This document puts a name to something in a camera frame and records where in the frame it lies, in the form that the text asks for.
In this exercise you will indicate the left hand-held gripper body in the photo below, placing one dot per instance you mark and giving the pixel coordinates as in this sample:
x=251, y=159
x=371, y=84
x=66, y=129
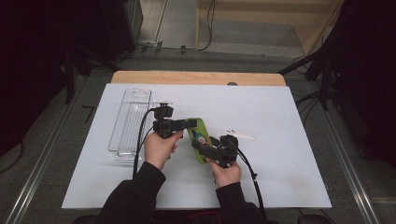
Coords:
x=163, y=124

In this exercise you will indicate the person's right hand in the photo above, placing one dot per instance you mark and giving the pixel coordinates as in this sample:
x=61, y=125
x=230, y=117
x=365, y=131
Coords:
x=227, y=175

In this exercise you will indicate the black curtain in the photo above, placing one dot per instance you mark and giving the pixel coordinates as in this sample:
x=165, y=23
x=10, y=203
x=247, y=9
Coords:
x=31, y=62
x=367, y=77

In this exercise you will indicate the green printed phone case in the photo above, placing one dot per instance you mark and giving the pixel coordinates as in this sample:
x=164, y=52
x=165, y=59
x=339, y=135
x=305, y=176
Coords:
x=199, y=135

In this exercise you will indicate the white table mat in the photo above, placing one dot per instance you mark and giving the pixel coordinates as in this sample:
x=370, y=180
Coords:
x=280, y=174

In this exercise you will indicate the clear plastic bin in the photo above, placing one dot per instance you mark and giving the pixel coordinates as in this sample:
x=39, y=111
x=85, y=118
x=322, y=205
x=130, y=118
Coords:
x=130, y=124

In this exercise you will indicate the black stand legs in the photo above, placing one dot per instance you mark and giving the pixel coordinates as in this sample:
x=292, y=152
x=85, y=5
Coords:
x=69, y=77
x=325, y=84

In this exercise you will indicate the metal floor rail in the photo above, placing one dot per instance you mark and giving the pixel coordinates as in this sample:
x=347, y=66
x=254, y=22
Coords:
x=348, y=165
x=40, y=161

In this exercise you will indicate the person's left hand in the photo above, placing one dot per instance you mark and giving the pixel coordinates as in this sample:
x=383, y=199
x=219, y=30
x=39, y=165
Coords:
x=158, y=151

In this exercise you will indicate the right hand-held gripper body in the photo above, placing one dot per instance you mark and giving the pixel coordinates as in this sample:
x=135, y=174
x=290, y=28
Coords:
x=227, y=151

